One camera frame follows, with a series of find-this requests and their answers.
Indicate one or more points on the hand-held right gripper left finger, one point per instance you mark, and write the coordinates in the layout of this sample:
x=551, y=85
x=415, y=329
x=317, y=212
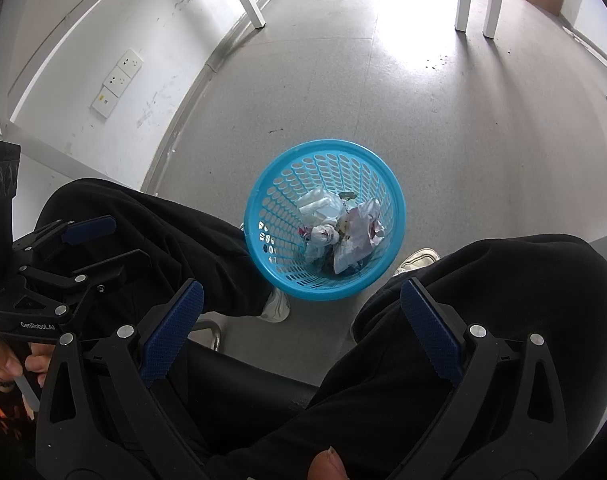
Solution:
x=176, y=335

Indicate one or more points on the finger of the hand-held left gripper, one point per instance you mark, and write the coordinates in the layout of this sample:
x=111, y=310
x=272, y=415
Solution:
x=128, y=260
x=91, y=227

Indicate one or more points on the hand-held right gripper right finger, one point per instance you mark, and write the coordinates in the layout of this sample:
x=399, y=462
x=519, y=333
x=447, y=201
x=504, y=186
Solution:
x=431, y=330

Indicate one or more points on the white paper wrapper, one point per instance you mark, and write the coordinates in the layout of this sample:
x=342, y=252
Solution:
x=353, y=245

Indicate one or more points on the pink blue candy wrapper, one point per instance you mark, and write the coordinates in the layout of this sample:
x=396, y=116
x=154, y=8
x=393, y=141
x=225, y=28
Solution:
x=323, y=232

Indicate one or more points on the white tissue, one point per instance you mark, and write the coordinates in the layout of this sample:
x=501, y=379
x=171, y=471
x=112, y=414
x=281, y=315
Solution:
x=316, y=205

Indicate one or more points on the blue plastic basket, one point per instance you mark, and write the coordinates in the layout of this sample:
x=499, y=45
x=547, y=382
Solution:
x=283, y=185

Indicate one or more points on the person's right hand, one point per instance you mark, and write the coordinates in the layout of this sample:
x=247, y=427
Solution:
x=327, y=466

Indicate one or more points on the person's left leg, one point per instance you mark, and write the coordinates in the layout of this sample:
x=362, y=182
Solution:
x=158, y=240

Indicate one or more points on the person's right white shoe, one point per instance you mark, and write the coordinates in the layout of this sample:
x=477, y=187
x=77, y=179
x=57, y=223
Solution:
x=418, y=260

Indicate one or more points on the person's white shoe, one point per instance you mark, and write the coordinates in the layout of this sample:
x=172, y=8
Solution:
x=418, y=260
x=276, y=307

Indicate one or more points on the person's left white shoe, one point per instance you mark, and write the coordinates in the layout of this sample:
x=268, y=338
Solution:
x=276, y=307

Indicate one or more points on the person's black printed shirt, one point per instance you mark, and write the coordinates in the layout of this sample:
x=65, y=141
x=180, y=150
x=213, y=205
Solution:
x=3, y=425

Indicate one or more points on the white wall plate yellow sticker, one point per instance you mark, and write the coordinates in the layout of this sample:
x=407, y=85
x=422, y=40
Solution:
x=105, y=101

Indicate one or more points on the white wall socket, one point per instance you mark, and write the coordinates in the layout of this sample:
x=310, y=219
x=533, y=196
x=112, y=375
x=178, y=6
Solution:
x=130, y=63
x=117, y=81

